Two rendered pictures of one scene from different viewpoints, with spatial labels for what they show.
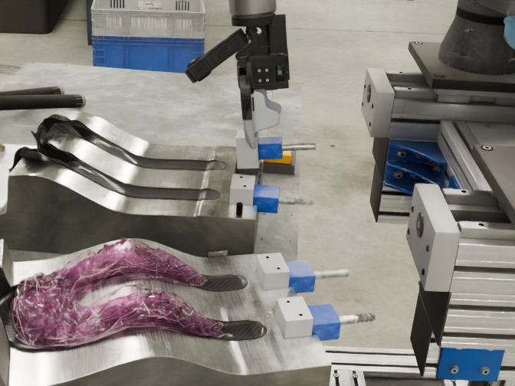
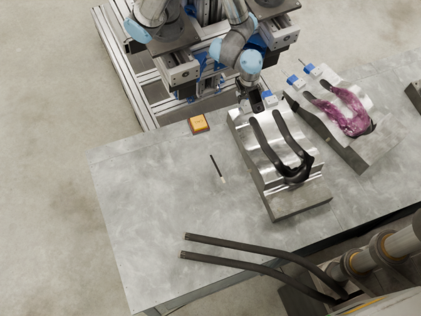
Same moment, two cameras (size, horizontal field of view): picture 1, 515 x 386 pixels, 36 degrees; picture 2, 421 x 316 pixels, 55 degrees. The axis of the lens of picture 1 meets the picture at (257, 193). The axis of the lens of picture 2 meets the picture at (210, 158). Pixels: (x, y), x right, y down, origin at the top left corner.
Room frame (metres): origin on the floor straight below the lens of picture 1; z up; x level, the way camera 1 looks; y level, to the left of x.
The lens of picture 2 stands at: (1.78, 0.78, 2.39)
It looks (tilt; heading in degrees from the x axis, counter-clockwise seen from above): 65 degrees down; 242
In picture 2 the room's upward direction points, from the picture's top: 6 degrees clockwise
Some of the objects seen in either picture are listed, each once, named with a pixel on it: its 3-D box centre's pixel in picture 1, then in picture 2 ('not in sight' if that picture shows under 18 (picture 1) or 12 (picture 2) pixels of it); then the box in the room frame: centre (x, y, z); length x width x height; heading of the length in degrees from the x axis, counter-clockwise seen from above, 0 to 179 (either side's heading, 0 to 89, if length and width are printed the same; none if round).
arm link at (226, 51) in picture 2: not in sight; (228, 49); (1.31, -0.05, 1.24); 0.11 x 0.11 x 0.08; 38
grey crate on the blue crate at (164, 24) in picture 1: (149, 14); not in sight; (4.32, 0.66, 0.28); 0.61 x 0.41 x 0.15; 96
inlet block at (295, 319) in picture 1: (327, 322); (308, 68); (0.85, -0.10, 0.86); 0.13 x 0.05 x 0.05; 106
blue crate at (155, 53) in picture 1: (149, 45); not in sight; (4.32, 0.66, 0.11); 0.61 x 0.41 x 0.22; 96
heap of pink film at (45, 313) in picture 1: (115, 289); (344, 108); (0.83, 0.17, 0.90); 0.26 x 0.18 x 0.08; 106
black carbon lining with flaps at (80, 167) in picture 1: (117, 158); (282, 144); (1.17, 0.23, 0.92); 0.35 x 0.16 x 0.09; 88
